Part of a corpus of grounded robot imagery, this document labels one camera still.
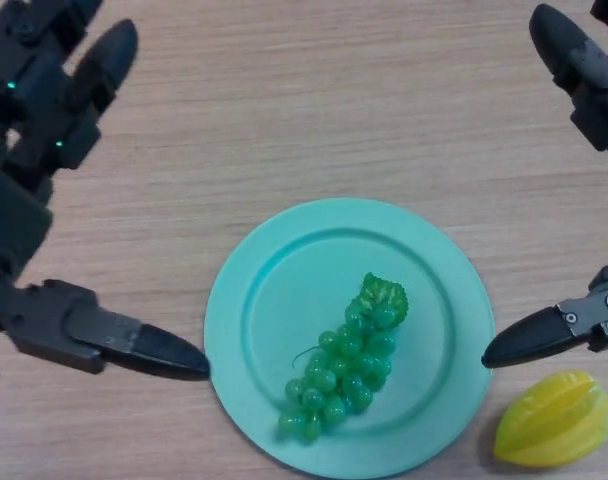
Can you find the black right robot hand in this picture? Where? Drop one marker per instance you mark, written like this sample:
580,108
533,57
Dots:
591,90

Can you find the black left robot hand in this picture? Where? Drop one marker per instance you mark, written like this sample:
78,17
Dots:
29,150

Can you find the green grapes bunch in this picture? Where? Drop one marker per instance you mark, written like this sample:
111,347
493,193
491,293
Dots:
346,360

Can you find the teal round plate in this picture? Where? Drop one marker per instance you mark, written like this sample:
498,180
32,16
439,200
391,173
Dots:
349,332

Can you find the yellow starfruit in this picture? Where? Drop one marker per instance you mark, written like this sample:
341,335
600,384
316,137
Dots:
554,420

